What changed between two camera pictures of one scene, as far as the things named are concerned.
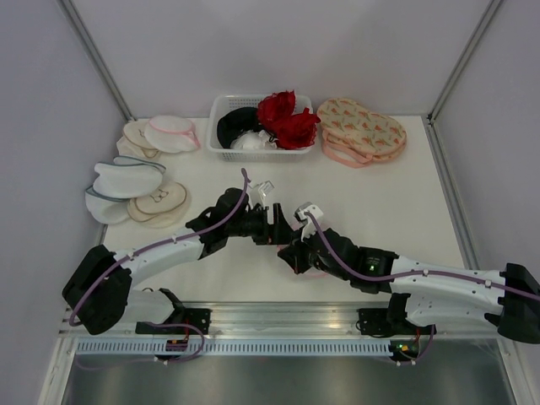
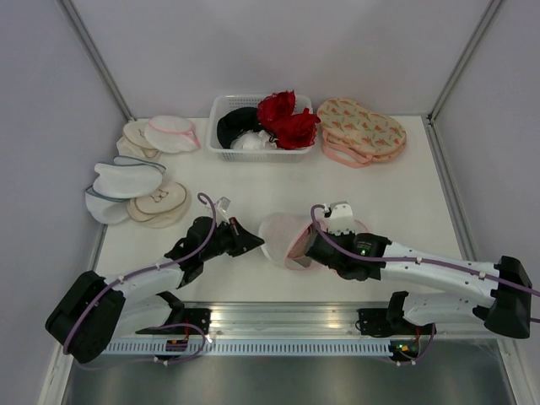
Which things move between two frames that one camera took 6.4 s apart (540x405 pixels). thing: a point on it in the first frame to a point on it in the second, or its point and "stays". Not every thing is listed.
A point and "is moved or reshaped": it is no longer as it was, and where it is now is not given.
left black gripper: x=272 y=234 to x=245 y=240
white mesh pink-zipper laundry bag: x=312 y=276 is moved or reshaped
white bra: x=254 y=140 stays
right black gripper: x=293 y=254 to x=348 y=236
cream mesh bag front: x=165 y=207 stays
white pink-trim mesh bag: x=172 y=133 stays
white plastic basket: x=224 y=104 stays
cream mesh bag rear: x=133 y=142 stays
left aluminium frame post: x=98 y=58 stays
